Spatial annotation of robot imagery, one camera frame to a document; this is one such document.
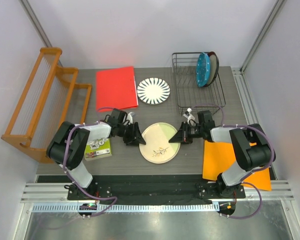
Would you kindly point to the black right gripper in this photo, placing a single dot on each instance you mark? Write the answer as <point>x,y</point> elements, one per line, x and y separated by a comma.
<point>182,136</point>

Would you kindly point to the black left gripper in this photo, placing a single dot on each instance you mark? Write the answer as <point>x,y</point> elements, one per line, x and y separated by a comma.
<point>135,138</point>

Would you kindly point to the cream plate with twig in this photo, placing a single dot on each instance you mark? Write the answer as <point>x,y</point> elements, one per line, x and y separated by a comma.
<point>157,149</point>

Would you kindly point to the white blue striped plate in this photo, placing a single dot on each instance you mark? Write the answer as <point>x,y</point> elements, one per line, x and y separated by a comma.
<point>153,91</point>

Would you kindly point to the blue polka dot plate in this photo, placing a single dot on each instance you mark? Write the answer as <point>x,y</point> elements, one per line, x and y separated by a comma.
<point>203,69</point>

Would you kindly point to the dark red rimmed plate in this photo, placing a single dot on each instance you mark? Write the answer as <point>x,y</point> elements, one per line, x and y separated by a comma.
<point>214,67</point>

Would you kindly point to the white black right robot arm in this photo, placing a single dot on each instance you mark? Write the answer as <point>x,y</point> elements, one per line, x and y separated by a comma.
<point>252,149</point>

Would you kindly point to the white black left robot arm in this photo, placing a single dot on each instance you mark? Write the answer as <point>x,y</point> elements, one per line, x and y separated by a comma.
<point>67,147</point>

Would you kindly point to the orange wooden rack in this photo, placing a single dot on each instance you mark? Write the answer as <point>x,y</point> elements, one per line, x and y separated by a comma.
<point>43,105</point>

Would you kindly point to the green booklet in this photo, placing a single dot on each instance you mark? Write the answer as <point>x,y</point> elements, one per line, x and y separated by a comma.
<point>97,149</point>

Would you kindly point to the orange folder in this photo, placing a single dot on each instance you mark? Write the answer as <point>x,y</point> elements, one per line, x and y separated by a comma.
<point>219,156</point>

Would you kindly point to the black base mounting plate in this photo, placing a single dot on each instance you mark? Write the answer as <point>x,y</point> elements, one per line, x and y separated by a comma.
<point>159,190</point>

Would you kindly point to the red folder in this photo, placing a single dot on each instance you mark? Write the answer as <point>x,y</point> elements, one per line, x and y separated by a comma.
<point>116,88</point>

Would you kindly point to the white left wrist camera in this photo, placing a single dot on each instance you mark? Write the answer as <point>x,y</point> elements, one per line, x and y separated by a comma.
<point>130,116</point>

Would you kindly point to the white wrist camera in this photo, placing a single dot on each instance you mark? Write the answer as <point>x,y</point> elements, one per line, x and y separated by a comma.
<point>130,116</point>
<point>188,115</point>

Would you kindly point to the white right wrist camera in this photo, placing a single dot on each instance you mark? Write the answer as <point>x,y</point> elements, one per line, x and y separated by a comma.
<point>188,115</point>

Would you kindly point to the black wire dish rack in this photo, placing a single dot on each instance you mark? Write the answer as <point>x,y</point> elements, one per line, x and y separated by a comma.
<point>187,92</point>

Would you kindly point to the white slotted cable duct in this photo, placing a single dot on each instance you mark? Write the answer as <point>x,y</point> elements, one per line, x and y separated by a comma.
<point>89,208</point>

